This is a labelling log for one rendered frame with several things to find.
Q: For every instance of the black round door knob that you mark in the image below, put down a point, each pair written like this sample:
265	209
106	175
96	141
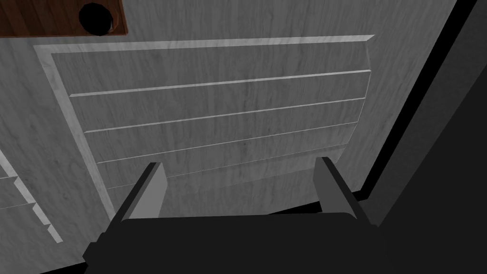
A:
96	19

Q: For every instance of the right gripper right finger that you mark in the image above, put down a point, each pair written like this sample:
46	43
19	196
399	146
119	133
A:
331	190

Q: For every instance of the grey panelled door leaf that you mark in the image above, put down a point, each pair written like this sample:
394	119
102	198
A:
228	114

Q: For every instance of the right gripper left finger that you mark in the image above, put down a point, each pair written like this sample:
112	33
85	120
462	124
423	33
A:
150	198

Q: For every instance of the brown wooden knob plate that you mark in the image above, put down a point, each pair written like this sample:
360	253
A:
38	17

